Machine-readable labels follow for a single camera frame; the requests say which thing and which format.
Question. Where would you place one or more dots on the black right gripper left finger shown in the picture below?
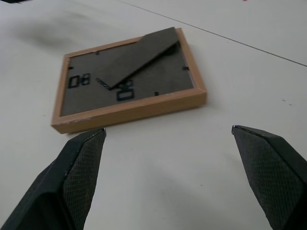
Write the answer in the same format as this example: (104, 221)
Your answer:
(72, 177)

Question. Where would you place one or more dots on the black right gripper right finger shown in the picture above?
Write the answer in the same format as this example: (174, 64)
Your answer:
(268, 172)

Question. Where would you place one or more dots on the wooden picture frame face down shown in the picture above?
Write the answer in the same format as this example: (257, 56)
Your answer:
(129, 88)

